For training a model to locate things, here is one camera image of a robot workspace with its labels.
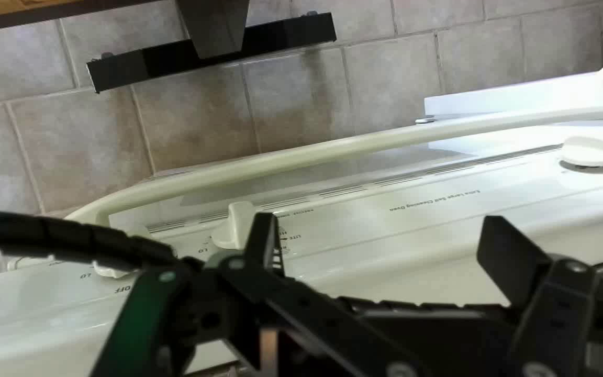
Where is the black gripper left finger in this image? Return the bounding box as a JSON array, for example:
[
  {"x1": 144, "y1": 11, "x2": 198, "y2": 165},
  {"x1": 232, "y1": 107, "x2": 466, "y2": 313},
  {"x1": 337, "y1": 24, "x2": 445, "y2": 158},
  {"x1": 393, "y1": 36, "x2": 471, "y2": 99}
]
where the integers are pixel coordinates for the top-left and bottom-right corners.
[{"x1": 89, "y1": 210, "x2": 418, "y2": 377}]

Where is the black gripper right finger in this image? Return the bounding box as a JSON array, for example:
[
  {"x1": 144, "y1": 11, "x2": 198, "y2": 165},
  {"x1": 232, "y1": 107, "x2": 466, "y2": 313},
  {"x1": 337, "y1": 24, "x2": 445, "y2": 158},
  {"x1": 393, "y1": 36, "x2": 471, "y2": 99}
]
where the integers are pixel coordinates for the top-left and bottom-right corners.
[{"x1": 474, "y1": 213, "x2": 601, "y2": 377}]

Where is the white stove knob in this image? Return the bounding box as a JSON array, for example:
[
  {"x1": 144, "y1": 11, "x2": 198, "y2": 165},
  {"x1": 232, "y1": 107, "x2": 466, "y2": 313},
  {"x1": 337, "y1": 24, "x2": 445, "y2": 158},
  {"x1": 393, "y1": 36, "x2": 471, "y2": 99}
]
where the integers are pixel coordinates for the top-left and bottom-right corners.
[
  {"x1": 209, "y1": 199, "x2": 258, "y2": 250},
  {"x1": 89, "y1": 258, "x2": 135, "y2": 281},
  {"x1": 559, "y1": 133, "x2": 603, "y2": 170}
]

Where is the white gas stove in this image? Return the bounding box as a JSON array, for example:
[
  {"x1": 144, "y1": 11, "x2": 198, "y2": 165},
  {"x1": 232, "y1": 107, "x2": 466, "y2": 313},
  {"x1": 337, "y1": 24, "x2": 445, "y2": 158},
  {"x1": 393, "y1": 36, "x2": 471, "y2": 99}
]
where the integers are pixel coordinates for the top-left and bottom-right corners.
[{"x1": 0, "y1": 47, "x2": 603, "y2": 377}]

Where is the wooden table top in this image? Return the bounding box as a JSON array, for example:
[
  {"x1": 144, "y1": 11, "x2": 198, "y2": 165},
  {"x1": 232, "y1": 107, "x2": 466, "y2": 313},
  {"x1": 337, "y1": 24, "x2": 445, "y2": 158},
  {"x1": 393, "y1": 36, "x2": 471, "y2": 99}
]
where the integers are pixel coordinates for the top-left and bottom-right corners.
[{"x1": 0, "y1": 0, "x2": 157, "y2": 32}]

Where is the black table leg frame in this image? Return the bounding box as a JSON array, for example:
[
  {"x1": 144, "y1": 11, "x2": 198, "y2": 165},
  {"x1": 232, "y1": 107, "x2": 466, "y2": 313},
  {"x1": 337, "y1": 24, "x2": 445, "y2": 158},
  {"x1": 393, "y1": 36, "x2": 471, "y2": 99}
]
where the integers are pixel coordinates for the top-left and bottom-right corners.
[{"x1": 88, "y1": 0, "x2": 339, "y2": 93}]

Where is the black spiral wrapped cable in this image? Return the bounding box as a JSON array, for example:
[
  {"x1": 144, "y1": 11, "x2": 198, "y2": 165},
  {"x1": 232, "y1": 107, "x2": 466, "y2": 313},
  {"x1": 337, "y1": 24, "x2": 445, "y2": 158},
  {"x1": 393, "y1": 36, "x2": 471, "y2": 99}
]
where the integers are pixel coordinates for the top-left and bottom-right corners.
[{"x1": 0, "y1": 207, "x2": 183, "y2": 272}]

